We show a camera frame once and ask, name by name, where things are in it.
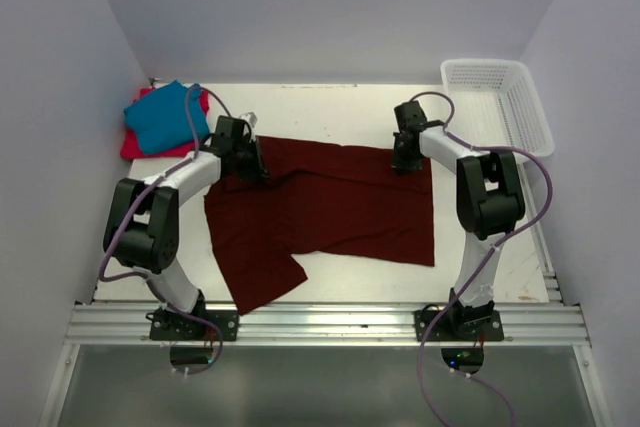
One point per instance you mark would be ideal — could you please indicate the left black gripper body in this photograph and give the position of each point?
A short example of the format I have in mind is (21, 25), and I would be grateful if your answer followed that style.
(248, 161)

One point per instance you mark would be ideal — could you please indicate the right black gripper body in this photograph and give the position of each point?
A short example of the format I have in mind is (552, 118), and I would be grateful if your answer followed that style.
(404, 160)

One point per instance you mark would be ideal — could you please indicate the dark red t-shirt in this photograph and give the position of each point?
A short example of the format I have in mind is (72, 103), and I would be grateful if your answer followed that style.
(318, 197)

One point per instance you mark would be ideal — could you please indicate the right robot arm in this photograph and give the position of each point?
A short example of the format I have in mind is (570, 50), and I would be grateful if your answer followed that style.
(489, 197)

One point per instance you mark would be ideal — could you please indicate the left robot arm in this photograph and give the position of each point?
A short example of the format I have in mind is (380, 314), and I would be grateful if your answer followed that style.
(142, 234)

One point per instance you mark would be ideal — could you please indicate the folded blue t-shirt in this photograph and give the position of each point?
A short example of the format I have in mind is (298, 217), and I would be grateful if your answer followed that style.
(165, 117)

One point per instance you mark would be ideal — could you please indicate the white plastic basket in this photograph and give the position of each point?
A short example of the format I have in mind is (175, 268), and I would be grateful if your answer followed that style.
(496, 103)

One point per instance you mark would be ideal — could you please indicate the folded pink t-shirt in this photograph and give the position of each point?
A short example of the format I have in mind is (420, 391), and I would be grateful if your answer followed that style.
(160, 149)

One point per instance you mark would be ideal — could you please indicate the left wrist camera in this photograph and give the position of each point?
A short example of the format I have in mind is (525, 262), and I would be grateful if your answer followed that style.
(251, 118)

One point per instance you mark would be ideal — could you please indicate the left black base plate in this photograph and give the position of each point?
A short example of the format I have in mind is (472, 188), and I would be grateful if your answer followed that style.
(167, 325)

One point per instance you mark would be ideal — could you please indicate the aluminium mounting rail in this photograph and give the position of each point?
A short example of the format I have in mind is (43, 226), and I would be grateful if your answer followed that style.
(344, 324)

